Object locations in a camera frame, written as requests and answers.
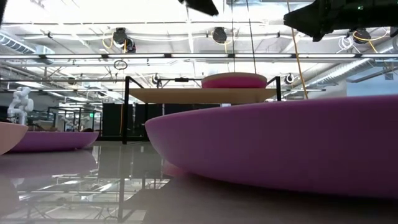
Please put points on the black background cabinets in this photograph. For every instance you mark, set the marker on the black background cabinets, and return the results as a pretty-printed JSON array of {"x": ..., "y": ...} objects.
[{"x": 112, "y": 119}]

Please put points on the long ceiling light strip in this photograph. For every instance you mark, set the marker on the long ceiling light strip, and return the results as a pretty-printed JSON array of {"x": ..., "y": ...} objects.
[{"x": 199, "y": 56}]

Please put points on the purple round plate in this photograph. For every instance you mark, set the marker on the purple round plate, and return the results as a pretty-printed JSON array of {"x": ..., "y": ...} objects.
[
  {"x": 280, "y": 140},
  {"x": 56, "y": 141}
]

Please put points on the wooden shelf with black frame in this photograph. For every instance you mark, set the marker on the wooden shelf with black frame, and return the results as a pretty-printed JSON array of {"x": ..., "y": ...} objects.
[{"x": 202, "y": 96}]

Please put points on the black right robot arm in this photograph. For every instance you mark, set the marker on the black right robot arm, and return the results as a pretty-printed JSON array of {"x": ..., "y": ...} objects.
[{"x": 376, "y": 12}]

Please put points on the black background frame workstation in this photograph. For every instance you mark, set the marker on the black background frame workstation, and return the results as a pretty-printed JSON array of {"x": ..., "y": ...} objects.
[{"x": 74, "y": 119}]

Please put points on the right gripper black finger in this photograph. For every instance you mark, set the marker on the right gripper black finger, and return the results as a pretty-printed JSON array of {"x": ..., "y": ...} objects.
[{"x": 303, "y": 17}]

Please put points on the pink round plate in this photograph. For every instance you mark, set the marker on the pink round plate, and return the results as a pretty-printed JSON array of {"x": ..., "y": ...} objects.
[{"x": 233, "y": 83}]

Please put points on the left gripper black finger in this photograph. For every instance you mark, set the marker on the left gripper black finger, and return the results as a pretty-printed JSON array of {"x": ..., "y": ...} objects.
[{"x": 202, "y": 7}]

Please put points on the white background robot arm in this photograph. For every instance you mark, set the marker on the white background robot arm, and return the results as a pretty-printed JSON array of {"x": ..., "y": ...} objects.
[{"x": 21, "y": 104}]

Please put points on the peach round plate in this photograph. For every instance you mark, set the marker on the peach round plate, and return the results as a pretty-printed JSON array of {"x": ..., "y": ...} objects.
[{"x": 9, "y": 137}]

